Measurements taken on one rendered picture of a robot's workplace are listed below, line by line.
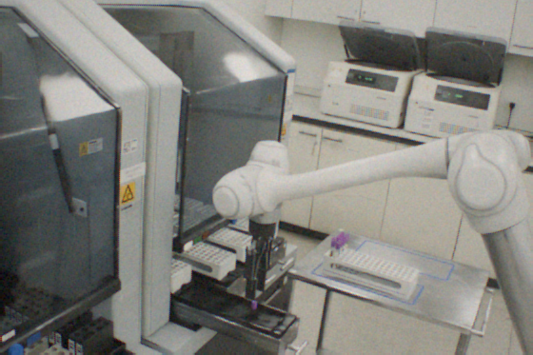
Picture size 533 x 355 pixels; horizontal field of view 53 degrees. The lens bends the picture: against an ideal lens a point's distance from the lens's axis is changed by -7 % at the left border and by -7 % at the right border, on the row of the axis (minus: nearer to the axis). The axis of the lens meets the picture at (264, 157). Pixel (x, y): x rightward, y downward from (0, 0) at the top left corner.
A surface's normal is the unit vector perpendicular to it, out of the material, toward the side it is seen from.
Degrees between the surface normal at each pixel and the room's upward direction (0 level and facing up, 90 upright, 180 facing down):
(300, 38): 90
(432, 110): 90
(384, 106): 90
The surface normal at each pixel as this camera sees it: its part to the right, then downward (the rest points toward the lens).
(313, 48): -0.44, 0.21
